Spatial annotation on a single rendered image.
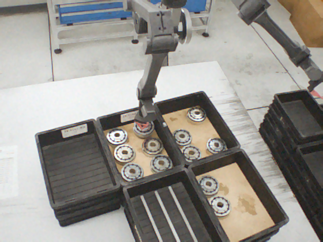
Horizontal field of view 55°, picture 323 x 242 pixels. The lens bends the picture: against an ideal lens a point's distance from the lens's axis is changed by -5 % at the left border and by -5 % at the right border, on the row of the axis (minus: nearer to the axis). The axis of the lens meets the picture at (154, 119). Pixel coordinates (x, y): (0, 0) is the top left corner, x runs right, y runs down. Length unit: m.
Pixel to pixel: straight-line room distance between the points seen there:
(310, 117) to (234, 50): 1.48
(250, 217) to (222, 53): 2.41
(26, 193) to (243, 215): 1.03
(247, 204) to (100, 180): 0.68
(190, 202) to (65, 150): 0.64
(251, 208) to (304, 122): 1.11
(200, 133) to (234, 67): 1.87
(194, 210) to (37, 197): 0.75
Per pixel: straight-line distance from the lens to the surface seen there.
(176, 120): 1.73
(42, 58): 3.48
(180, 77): 2.16
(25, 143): 1.85
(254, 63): 3.62
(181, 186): 1.51
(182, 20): 1.78
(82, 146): 1.62
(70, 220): 1.54
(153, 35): 1.06
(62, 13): 3.28
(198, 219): 1.45
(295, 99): 2.60
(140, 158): 1.57
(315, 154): 2.50
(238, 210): 1.52
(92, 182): 1.51
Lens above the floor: 2.14
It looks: 50 degrees down
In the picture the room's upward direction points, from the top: 6 degrees clockwise
